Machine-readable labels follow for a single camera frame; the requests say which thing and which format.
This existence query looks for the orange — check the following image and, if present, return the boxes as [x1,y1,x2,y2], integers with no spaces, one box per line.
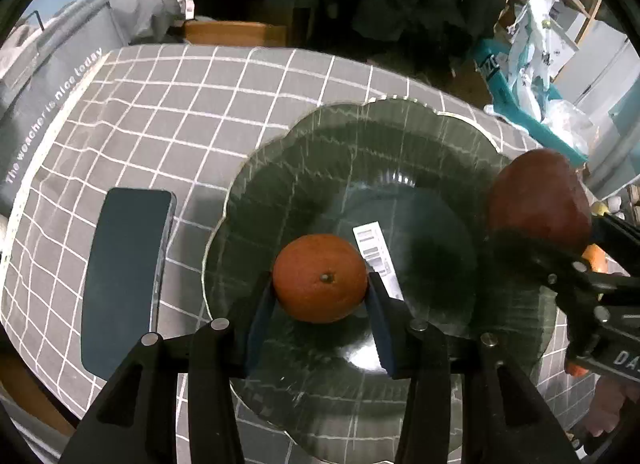
[272,234,368,323]
[580,244,610,275]

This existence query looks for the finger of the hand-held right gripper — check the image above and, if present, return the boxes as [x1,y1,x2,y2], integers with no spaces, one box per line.
[487,228,603,297]
[590,211,640,257]

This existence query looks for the white drawer unit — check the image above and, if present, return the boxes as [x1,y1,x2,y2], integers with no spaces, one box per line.
[550,19,640,110]

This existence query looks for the red apple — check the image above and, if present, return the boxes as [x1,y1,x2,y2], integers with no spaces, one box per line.
[487,149,592,255]

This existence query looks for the clear plastic bag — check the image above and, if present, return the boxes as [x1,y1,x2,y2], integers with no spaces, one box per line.
[542,99,593,155]

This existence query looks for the grey jacket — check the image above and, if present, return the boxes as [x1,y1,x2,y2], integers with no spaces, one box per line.
[107,0,183,45]

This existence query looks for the scalloped glass plate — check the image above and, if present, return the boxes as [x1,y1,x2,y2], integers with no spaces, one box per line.
[202,98,563,457]

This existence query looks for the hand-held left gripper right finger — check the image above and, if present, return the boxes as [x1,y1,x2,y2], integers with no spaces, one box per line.
[367,271,576,464]

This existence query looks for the dark blue smartphone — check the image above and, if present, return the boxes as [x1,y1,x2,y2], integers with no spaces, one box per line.
[80,187,177,381]

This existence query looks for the teal box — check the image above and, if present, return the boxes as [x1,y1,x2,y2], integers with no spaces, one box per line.
[472,39,588,167]

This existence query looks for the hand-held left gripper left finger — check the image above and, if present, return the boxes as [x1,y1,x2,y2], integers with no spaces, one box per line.
[60,271,278,464]

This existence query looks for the person's right hand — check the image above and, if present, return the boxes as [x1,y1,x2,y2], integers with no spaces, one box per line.
[582,384,636,445]

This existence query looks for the grey grid tablecloth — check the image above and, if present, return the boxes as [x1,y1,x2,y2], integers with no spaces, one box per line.
[0,44,601,464]

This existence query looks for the grey fabric storage bag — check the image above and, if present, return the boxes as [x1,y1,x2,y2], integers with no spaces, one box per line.
[0,0,126,205]

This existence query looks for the white printed plastic bag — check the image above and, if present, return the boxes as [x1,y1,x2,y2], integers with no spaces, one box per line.
[500,0,581,120]

